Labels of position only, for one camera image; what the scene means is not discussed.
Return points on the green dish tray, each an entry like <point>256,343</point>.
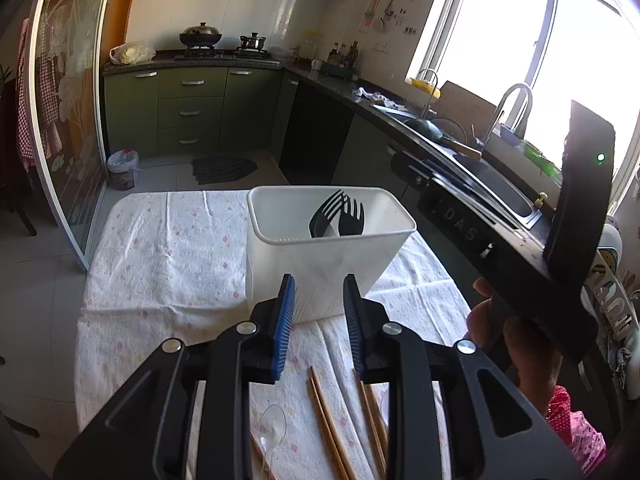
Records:
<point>340,72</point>

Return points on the gas stove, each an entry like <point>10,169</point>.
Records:
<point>225,55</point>

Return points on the white plastic bag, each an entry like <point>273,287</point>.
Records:
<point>131,53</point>

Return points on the dark floor mat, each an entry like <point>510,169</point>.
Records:
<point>222,169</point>

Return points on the green plastic tray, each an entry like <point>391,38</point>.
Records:
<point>542,160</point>

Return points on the white printed bag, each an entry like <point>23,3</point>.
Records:
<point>610,270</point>

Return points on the yellow faucet basket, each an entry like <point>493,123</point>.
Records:
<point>427,87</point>

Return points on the trash bin with white liner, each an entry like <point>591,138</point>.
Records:
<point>122,169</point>

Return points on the floral glass sliding door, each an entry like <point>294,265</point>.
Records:
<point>70,110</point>

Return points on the small white cup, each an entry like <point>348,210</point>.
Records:
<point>317,64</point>

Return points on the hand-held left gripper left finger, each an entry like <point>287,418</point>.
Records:
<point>284,330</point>

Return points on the clear plastic spoon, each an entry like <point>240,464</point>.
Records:
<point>274,422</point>

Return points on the white plastic utensil holder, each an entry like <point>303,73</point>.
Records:
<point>320,270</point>

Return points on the person's right hand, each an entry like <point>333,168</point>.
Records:
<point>530,360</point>

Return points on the tall steel faucet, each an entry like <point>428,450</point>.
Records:
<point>505,97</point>

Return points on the kitchen window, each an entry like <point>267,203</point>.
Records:
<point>500,25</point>

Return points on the black lidded wok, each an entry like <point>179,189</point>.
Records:
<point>200,36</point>

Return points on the blue bowl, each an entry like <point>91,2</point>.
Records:
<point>510,136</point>

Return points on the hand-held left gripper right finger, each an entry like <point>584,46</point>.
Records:
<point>352,325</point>

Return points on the white rag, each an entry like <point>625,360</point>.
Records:
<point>367,94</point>

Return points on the small steel faucet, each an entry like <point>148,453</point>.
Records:
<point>434,76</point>

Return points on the person's pink patterned clothing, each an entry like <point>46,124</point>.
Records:
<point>575,430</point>

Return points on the floral white tablecloth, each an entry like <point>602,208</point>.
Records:
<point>175,260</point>

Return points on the steel kitchen sink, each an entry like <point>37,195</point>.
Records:
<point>495,185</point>

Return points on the red checkered apron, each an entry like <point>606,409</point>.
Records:
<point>27,105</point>

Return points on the wall socket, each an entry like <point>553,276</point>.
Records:
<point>382,46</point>

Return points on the wooden cutting board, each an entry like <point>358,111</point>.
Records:
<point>465,102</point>

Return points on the small steel pot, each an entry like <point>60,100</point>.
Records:
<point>253,43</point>

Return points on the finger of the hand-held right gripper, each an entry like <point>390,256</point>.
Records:
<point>412,170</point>

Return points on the clear jar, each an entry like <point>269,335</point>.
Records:
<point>310,46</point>

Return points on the row of condiment bottles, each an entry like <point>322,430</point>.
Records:
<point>345,52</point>

